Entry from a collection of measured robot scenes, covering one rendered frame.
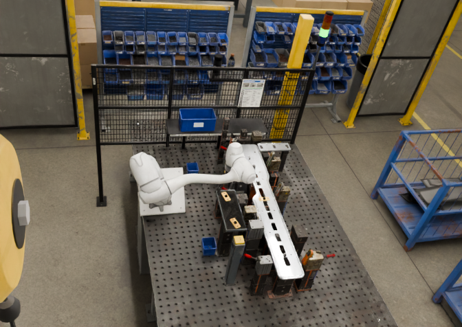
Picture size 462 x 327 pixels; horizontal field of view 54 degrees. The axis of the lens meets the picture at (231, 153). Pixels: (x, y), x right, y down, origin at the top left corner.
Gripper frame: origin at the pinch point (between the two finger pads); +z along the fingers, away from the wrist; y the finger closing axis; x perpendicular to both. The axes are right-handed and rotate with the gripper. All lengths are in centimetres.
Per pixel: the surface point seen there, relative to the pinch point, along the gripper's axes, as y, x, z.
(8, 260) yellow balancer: -125, -164, -186
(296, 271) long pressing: 24, -63, 22
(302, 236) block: 43, -41, 19
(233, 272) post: -9, -40, 37
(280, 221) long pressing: 36.2, -21.5, 21.7
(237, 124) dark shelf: 56, 91, 19
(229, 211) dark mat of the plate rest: -4.1, -13.8, 5.7
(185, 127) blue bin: 7, 94, 14
